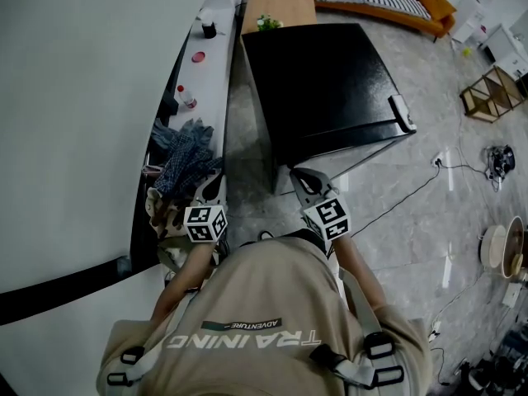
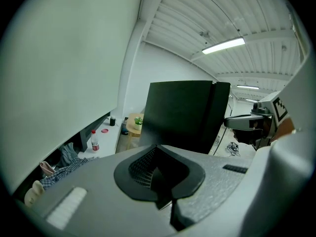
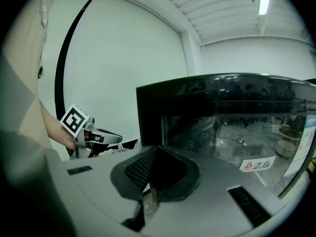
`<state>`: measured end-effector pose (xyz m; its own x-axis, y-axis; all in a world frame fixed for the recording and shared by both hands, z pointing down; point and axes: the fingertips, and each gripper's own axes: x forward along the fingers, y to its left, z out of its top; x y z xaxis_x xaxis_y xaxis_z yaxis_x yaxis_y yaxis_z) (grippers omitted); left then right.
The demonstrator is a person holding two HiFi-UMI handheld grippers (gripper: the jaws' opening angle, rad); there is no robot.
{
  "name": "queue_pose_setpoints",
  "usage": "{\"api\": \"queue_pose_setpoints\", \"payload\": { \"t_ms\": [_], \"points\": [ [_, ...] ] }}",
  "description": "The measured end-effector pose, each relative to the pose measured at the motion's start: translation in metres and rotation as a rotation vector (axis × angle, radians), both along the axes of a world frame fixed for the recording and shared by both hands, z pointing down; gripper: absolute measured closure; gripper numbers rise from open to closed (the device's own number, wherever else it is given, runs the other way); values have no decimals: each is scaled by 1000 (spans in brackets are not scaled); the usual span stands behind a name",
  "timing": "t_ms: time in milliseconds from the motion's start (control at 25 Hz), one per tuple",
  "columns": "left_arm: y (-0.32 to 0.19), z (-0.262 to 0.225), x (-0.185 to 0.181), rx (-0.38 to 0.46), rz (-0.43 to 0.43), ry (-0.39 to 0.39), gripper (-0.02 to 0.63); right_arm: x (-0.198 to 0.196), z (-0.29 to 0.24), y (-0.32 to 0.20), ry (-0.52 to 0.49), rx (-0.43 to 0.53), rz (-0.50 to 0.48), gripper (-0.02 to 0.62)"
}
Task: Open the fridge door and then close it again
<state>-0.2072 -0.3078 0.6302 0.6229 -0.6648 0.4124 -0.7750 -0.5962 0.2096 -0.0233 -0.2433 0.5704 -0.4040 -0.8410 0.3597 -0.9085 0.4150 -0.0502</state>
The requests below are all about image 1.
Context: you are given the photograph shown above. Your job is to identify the black fridge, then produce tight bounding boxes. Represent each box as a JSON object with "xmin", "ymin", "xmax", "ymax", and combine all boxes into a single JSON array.
[{"xmin": 224, "ymin": 22, "xmax": 418, "ymax": 196}]

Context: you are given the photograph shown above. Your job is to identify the white flat floor box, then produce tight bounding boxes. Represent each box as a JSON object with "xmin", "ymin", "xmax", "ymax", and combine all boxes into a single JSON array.
[{"xmin": 501, "ymin": 281, "xmax": 522, "ymax": 308}]

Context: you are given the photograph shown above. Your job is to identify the white hinge cover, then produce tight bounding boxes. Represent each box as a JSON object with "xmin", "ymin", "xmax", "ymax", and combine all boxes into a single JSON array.
[{"xmin": 387, "ymin": 94, "xmax": 417, "ymax": 133}]

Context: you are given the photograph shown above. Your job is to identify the white storage cabinets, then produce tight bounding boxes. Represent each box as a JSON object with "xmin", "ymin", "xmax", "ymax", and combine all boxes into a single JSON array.
[{"xmin": 450, "ymin": 0, "xmax": 528, "ymax": 80}]

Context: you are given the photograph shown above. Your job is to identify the person's right forearm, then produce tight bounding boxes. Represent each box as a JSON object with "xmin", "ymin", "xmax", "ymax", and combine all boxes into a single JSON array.
[{"xmin": 328, "ymin": 233, "xmax": 389, "ymax": 317}]

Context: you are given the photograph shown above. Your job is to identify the small potted plant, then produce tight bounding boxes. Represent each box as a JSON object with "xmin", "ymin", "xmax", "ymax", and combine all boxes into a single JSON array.
[{"xmin": 255, "ymin": 13, "xmax": 285, "ymax": 33}]

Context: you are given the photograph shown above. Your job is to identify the beige patterned bag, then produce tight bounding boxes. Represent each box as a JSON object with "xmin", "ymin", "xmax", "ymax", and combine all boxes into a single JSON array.
[{"xmin": 145, "ymin": 186, "xmax": 187, "ymax": 239}]

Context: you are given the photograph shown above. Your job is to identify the clear bottle with red cap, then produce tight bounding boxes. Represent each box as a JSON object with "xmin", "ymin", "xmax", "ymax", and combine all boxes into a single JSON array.
[{"xmin": 176, "ymin": 84, "xmax": 199, "ymax": 110}]

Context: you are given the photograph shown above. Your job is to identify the black fridge door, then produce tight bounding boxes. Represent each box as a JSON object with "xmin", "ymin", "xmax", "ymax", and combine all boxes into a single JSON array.
[{"xmin": 270, "ymin": 125, "xmax": 418, "ymax": 196}]

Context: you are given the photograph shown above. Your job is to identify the person's left forearm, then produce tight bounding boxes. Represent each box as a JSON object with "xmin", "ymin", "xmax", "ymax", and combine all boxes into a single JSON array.
[{"xmin": 150, "ymin": 240, "xmax": 218, "ymax": 322}]

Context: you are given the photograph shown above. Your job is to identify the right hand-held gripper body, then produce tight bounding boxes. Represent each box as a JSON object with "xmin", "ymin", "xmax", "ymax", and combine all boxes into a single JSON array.
[{"xmin": 288, "ymin": 167, "xmax": 352, "ymax": 243}]

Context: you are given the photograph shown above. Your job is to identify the blue plaid cloth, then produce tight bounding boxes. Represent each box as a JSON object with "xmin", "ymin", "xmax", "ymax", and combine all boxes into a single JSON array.
[{"xmin": 149, "ymin": 117, "xmax": 224, "ymax": 200}]

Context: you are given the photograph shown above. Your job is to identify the gold wire frame stand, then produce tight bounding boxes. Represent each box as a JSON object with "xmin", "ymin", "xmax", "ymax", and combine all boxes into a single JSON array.
[{"xmin": 459, "ymin": 64, "xmax": 528, "ymax": 124}]

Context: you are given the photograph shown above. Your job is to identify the tangled device with cables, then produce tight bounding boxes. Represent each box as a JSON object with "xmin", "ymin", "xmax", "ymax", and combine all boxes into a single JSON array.
[{"xmin": 483, "ymin": 144, "xmax": 517, "ymax": 192}]

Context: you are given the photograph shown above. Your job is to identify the white shelf with black edge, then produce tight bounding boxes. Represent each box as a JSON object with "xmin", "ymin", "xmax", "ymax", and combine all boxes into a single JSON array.
[{"xmin": 130, "ymin": 0, "xmax": 249, "ymax": 272}]

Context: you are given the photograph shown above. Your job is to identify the orange sofa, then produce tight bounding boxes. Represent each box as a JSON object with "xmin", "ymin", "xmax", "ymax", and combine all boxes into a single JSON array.
[{"xmin": 299, "ymin": 0, "xmax": 458, "ymax": 40}]

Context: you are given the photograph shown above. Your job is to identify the wooden table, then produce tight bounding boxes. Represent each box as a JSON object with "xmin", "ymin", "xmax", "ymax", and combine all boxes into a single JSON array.
[{"xmin": 240, "ymin": 0, "xmax": 318, "ymax": 35}]

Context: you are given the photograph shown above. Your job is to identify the person's beige shirt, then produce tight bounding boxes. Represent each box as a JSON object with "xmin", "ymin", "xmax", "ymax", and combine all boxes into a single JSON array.
[{"xmin": 96, "ymin": 229, "xmax": 435, "ymax": 396}]

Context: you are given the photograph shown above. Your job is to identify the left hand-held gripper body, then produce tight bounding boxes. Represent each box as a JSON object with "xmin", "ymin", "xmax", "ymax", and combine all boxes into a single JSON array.
[{"xmin": 183, "ymin": 172, "xmax": 229, "ymax": 245}]

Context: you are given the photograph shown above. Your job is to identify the round wooden basket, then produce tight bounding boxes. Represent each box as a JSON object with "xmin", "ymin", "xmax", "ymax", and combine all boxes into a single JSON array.
[{"xmin": 477, "ymin": 215, "xmax": 528, "ymax": 281}]

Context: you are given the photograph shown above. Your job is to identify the black floor cable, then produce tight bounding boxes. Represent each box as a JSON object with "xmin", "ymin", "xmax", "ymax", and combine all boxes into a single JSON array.
[{"xmin": 349, "ymin": 161, "xmax": 488, "ymax": 238}]

